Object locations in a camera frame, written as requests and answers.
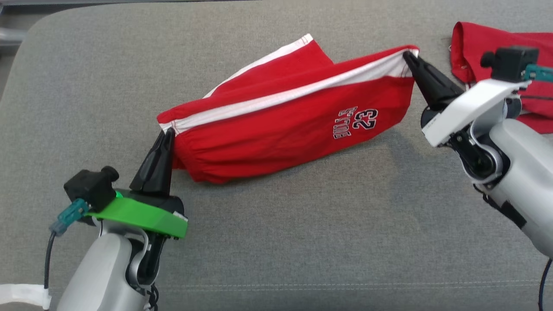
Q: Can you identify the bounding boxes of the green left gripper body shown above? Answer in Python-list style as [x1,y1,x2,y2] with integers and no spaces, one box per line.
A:
[84,190,189,239]

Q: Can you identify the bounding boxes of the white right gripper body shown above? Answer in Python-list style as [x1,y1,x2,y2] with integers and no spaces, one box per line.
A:
[421,78,530,148]

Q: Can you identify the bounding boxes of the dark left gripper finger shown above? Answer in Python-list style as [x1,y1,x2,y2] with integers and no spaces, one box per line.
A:
[129,129,167,193]
[157,127,175,195]

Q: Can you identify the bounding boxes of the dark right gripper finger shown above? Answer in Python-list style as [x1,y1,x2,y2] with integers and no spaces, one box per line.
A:
[408,51,464,101]
[404,52,452,111]

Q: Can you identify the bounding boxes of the red basketball jersey shirt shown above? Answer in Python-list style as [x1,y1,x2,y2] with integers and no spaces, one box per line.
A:
[449,22,553,134]

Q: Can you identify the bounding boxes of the red basketball shorts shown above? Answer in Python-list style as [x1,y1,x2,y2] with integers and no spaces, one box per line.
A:
[156,34,420,185]

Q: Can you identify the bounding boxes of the grey fabric sofa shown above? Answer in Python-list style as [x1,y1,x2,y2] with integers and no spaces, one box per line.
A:
[0,0,553,311]

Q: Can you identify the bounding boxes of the black coiled cable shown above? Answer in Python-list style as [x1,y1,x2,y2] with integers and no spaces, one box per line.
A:
[145,285,160,311]

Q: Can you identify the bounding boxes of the white cable strap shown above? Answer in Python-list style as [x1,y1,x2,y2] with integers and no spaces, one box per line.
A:
[0,283,51,310]

